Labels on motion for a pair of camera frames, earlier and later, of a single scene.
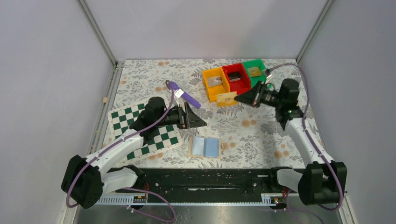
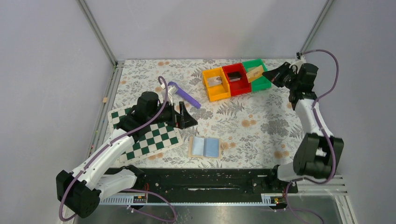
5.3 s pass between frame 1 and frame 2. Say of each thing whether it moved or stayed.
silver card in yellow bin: stayed
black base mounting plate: stayed
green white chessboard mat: stayed
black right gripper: moved
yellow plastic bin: stayed
